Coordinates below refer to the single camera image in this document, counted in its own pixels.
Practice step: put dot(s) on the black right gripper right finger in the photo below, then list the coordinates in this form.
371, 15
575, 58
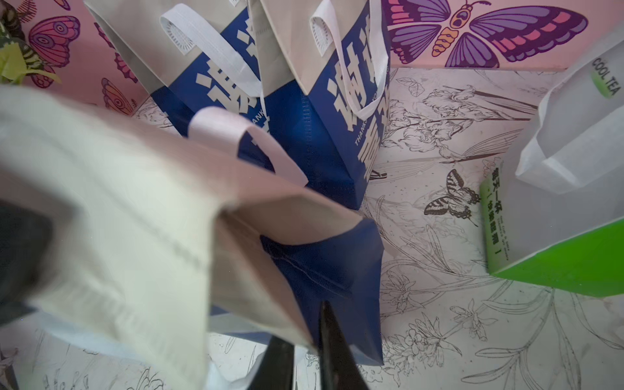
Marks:
338, 369

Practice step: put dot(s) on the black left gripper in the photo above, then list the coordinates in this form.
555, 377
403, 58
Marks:
25, 237

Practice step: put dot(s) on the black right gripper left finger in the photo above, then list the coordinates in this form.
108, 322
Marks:
276, 369

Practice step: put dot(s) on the blue white takeout bag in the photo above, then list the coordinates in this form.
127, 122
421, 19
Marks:
160, 240

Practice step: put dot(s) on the green white takeout bag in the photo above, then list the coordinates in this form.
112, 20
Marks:
554, 205

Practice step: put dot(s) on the back left blue white bag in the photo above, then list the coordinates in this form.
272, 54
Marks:
188, 55

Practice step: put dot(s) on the back right blue white bag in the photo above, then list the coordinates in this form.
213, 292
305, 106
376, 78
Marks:
324, 69

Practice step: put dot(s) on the artificial potted plant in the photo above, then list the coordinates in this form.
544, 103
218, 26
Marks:
18, 59

